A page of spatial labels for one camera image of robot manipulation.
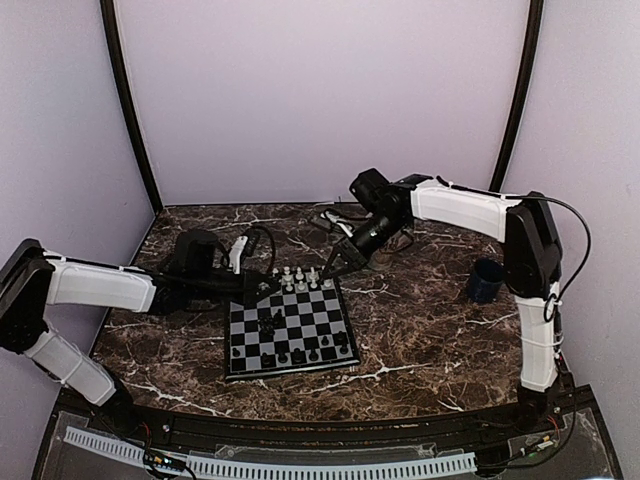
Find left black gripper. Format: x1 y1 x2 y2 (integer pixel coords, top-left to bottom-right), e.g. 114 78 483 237
187 268 280 306

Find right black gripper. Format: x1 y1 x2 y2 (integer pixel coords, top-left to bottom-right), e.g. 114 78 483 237
322 211 409 279

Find black white chessboard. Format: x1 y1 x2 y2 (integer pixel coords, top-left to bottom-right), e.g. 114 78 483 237
225 267 360 382

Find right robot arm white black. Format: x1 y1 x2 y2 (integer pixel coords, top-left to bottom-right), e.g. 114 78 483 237
321 168 567 434

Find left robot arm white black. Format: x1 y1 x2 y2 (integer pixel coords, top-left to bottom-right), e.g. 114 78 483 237
1 229 280 436

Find pile of black chess pieces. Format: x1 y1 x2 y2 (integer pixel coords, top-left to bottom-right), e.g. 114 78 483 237
259 310 286 337

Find cream seashell mug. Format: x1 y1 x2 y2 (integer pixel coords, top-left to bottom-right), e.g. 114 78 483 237
369 230 414 271

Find dark blue mug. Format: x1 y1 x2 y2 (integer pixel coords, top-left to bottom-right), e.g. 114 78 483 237
466 258 505 304

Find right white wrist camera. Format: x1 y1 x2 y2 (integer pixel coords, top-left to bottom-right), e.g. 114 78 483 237
310 209 354 237

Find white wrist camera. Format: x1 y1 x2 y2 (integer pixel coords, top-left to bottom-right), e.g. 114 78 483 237
310 209 354 237
228 234 259 275

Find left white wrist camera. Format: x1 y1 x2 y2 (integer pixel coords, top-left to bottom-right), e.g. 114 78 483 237
228 234 259 275

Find white slotted cable duct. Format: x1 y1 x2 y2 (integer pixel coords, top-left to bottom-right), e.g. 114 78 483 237
63 426 477 479

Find right black frame post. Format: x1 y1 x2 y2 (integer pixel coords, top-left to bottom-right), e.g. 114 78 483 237
489 0 544 192

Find black frame post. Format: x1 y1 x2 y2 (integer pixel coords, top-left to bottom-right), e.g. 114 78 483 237
99 0 164 215
489 0 544 192

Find left black frame post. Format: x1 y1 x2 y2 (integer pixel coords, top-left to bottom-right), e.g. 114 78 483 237
99 0 164 215

